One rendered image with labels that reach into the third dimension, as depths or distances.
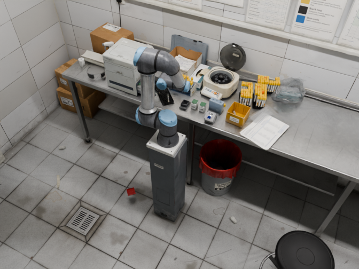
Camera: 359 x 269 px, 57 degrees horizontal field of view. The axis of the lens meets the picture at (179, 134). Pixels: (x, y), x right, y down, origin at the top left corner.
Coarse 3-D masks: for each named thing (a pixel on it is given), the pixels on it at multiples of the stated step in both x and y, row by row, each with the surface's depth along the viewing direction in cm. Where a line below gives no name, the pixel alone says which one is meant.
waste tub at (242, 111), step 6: (234, 102) 241; (234, 108) 244; (240, 108) 241; (246, 108) 238; (228, 114) 233; (234, 114) 231; (240, 114) 244; (246, 114) 231; (228, 120) 237; (234, 120) 234; (240, 120) 231; (246, 120) 240; (240, 126) 235
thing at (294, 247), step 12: (288, 240) 202; (300, 240) 202; (312, 240) 202; (276, 252) 198; (288, 252) 197; (300, 252) 197; (312, 252) 197; (324, 252) 197; (276, 264) 231; (288, 264) 192; (300, 264) 193; (312, 264) 193; (324, 264) 193
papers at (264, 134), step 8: (264, 120) 239; (272, 120) 239; (248, 128) 233; (256, 128) 234; (264, 128) 234; (272, 128) 234; (280, 128) 234; (248, 136) 228; (256, 136) 228; (264, 136) 228; (272, 136) 228; (256, 144) 224; (264, 144) 223; (272, 144) 224
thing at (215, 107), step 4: (212, 100) 240; (220, 100) 240; (212, 104) 242; (216, 104) 240; (220, 104) 238; (208, 108) 247; (212, 108) 245; (216, 108) 242; (220, 108) 240; (216, 112) 245; (220, 112) 243
